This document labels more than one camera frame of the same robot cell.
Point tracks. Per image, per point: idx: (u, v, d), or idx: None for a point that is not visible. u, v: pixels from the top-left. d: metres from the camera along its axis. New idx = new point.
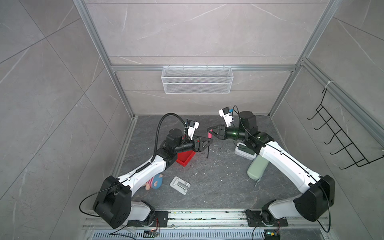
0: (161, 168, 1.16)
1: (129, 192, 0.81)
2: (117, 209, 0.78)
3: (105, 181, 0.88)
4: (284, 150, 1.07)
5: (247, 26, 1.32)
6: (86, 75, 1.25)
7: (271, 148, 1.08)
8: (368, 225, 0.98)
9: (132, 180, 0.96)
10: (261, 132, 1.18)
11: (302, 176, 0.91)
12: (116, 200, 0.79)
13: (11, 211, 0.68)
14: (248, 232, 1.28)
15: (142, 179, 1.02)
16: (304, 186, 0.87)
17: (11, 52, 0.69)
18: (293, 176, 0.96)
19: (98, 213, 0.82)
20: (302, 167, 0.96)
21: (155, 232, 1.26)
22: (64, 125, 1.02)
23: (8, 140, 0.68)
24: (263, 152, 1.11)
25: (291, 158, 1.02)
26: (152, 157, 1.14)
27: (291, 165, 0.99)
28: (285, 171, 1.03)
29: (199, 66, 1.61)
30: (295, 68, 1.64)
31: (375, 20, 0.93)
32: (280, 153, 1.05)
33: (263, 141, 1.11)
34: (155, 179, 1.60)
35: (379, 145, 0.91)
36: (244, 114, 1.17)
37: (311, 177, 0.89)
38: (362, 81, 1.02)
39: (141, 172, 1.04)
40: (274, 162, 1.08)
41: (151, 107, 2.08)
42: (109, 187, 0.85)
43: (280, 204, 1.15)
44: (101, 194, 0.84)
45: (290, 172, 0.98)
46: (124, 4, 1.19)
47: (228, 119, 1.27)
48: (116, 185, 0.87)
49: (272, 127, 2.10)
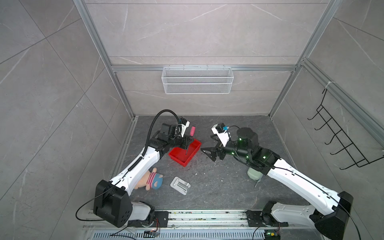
0: (154, 158, 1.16)
1: (126, 192, 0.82)
2: (118, 210, 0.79)
3: (98, 186, 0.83)
4: (294, 169, 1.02)
5: (247, 26, 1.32)
6: (86, 75, 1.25)
7: (281, 169, 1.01)
8: (368, 225, 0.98)
9: (126, 179, 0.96)
10: (264, 149, 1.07)
11: (322, 198, 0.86)
12: (115, 202, 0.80)
13: (12, 211, 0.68)
14: (248, 232, 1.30)
15: (136, 175, 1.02)
16: (327, 209, 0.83)
17: (12, 52, 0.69)
18: (311, 199, 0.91)
19: (100, 217, 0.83)
20: (318, 187, 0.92)
21: (155, 232, 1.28)
22: (64, 125, 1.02)
23: (9, 139, 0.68)
24: (272, 174, 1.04)
25: (305, 178, 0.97)
26: (144, 150, 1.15)
27: (307, 186, 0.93)
28: (300, 192, 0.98)
29: (199, 66, 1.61)
30: (295, 68, 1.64)
31: (375, 20, 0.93)
32: (292, 174, 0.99)
33: (269, 162, 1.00)
34: (155, 178, 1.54)
35: (379, 145, 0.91)
36: (242, 133, 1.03)
37: (331, 198, 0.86)
38: (362, 81, 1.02)
39: (134, 168, 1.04)
40: (286, 182, 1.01)
41: (151, 107, 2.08)
42: (103, 191, 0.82)
43: (288, 211, 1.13)
44: (96, 199, 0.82)
45: (307, 194, 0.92)
46: (124, 4, 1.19)
47: (222, 137, 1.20)
48: (111, 188, 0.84)
49: (272, 127, 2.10)
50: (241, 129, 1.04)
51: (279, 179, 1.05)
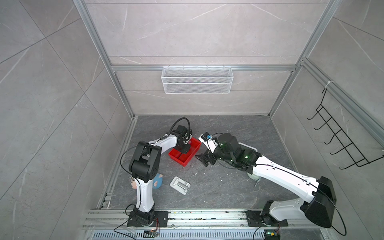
0: (174, 143, 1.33)
1: (160, 149, 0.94)
2: (153, 163, 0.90)
3: (138, 144, 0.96)
4: (275, 163, 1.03)
5: (247, 26, 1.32)
6: (85, 75, 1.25)
7: (262, 166, 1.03)
8: (368, 224, 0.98)
9: (158, 143, 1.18)
10: (247, 149, 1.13)
11: (302, 187, 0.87)
12: (151, 156, 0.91)
13: (12, 211, 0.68)
14: (248, 232, 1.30)
15: (165, 144, 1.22)
16: (309, 196, 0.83)
17: (11, 52, 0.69)
18: (294, 189, 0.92)
19: (134, 171, 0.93)
20: (297, 176, 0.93)
21: (155, 232, 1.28)
22: (64, 125, 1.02)
23: (9, 139, 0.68)
24: (256, 173, 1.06)
25: (285, 170, 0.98)
26: (169, 133, 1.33)
27: (287, 177, 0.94)
28: (284, 185, 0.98)
29: (199, 66, 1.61)
30: (294, 68, 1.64)
31: (375, 20, 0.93)
32: (273, 169, 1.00)
33: (252, 161, 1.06)
34: (155, 178, 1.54)
35: (379, 145, 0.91)
36: (222, 139, 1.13)
37: (311, 184, 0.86)
38: (362, 81, 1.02)
39: (164, 139, 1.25)
40: (271, 178, 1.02)
41: (151, 107, 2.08)
42: (141, 148, 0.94)
43: (283, 207, 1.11)
44: (135, 154, 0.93)
45: (289, 186, 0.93)
46: (124, 4, 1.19)
47: (211, 145, 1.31)
48: (147, 147, 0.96)
49: (272, 127, 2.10)
50: (221, 136, 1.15)
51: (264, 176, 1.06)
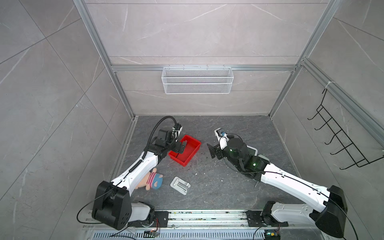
0: (153, 162, 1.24)
1: (127, 192, 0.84)
2: (119, 211, 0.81)
3: (99, 188, 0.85)
4: (284, 171, 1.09)
5: (247, 26, 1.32)
6: (86, 75, 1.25)
7: (271, 173, 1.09)
8: (369, 225, 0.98)
9: (127, 179, 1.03)
10: (255, 156, 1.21)
11: (313, 195, 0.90)
12: (116, 202, 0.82)
13: (12, 211, 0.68)
14: (248, 232, 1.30)
15: (136, 177, 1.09)
16: (319, 205, 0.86)
17: (12, 52, 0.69)
18: (304, 197, 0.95)
19: (99, 219, 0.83)
20: (308, 185, 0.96)
21: (155, 232, 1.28)
22: (65, 125, 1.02)
23: (9, 139, 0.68)
24: (265, 180, 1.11)
25: (295, 178, 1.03)
26: (143, 153, 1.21)
27: (297, 185, 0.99)
28: (294, 193, 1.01)
29: (199, 66, 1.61)
30: (295, 68, 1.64)
31: (374, 20, 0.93)
32: (282, 177, 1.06)
33: (259, 168, 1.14)
34: (155, 178, 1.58)
35: (379, 145, 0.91)
36: (232, 144, 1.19)
37: (321, 193, 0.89)
38: (362, 81, 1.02)
39: (135, 170, 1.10)
40: (280, 185, 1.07)
41: (151, 107, 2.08)
42: (104, 192, 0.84)
43: (288, 211, 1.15)
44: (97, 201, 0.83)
45: (299, 193, 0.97)
46: (124, 4, 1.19)
47: (221, 141, 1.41)
48: (111, 189, 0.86)
49: (272, 127, 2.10)
50: (229, 141, 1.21)
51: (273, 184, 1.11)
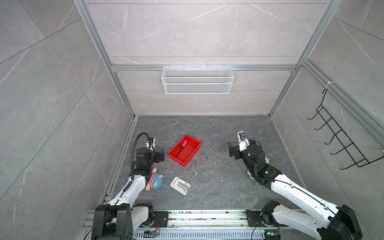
0: (142, 183, 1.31)
1: (128, 205, 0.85)
2: (122, 227, 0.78)
3: (96, 214, 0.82)
4: (293, 182, 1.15)
5: (247, 26, 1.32)
6: (86, 75, 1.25)
7: (281, 182, 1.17)
8: (368, 225, 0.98)
9: (123, 197, 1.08)
10: (269, 165, 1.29)
11: (319, 209, 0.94)
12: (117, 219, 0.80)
13: (12, 211, 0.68)
14: (248, 232, 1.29)
15: (131, 195, 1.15)
16: (324, 220, 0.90)
17: (11, 52, 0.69)
18: (311, 210, 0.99)
19: None
20: (316, 199, 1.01)
21: (155, 232, 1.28)
22: (64, 125, 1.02)
23: (9, 139, 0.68)
24: (274, 187, 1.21)
25: (304, 191, 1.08)
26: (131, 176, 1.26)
27: (305, 197, 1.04)
28: (301, 205, 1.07)
29: (199, 66, 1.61)
30: (295, 68, 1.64)
31: (374, 20, 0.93)
32: (291, 187, 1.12)
33: (270, 176, 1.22)
34: (156, 179, 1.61)
35: (379, 145, 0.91)
36: (251, 150, 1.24)
37: (328, 208, 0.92)
38: (362, 81, 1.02)
39: (128, 189, 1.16)
40: (288, 195, 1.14)
41: (151, 107, 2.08)
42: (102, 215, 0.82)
43: (292, 217, 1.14)
44: (96, 227, 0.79)
45: (307, 206, 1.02)
46: (124, 4, 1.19)
47: (242, 144, 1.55)
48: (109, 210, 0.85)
49: (272, 127, 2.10)
50: (251, 147, 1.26)
51: (282, 192, 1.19)
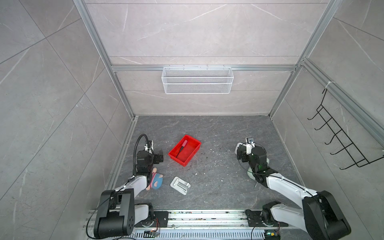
0: (144, 185, 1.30)
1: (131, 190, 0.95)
2: (126, 208, 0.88)
3: (102, 197, 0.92)
4: (283, 176, 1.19)
5: (248, 26, 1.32)
6: (86, 75, 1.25)
7: (273, 176, 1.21)
8: (369, 225, 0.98)
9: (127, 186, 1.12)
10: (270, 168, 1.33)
11: (299, 193, 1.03)
12: (122, 202, 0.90)
13: (12, 211, 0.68)
14: (248, 232, 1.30)
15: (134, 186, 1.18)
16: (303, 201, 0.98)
17: (11, 52, 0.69)
18: (295, 197, 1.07)
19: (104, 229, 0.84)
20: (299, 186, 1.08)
21: (155, 232, 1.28)
22: (65, 125, 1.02)
23: (8, 139, 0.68)
24: (268, 183, 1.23)
25: (291, 182, 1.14)
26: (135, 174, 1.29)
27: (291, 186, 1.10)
28: (288, 194, 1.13)
29: (199, 66, 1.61)
30: (295, 68, 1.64)
31: (375, 20, 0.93)
32: (280, 180, 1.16)
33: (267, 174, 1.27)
34: (155, 178, 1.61)
35: (379, 145, 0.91)
36: (255, 150, 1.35)
37: (307, 192, 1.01)
38: (362, 81, 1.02)
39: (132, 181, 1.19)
40: (278, 188, 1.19)
41: (151, 107, 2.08)
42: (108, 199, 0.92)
43: (286, 210, 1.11)
44: (102, 209, 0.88)
45: (291, 194, 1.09)
46: (124, 4, 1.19)
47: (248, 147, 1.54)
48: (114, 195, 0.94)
49: (272, 127, 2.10)
50: (255, 148, 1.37)
51: (275, 187, 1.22)
